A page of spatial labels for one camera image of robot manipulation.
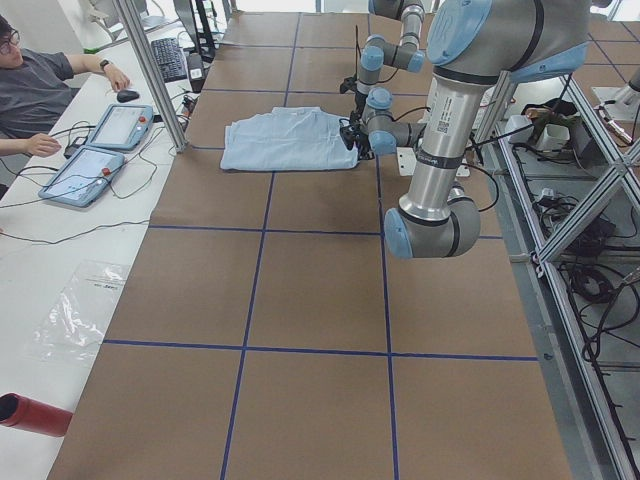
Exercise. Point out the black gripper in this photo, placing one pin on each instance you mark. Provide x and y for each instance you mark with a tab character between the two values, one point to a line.
356	86
362	145

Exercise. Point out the light blue button shirt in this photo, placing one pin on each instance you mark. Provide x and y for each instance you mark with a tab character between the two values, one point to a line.
287	139

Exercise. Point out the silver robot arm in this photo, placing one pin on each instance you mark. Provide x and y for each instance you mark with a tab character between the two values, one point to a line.
378	52
468	45

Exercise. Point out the black computer keyboard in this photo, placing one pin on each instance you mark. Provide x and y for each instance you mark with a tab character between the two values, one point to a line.
170	59

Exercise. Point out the black computer mouse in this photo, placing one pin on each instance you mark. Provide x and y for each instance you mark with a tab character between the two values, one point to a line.
126	95

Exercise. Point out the far blue teach pendant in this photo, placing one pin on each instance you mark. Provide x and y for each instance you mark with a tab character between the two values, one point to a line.
122	127

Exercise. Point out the blue teach pendant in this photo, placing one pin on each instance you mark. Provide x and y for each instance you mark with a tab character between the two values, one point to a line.
122	127
83	177

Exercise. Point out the near blue teach pendant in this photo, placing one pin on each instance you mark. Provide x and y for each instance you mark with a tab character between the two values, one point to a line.
83	177

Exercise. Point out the seated person grey shirt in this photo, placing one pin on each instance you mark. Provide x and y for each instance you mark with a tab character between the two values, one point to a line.
35	92

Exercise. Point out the clear plastic bag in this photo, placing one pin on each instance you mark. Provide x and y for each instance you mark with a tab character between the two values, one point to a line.
74	328

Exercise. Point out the red cylinder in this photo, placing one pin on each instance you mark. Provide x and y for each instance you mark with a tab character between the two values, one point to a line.
30	415

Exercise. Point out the white camera mast base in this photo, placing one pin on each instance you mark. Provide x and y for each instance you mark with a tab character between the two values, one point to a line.
406	161

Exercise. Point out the aluminium frame rack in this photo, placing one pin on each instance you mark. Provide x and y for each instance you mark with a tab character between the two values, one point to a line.
568	149

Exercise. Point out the aluminium frame post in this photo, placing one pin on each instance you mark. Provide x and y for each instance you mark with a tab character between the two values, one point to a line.
131	21

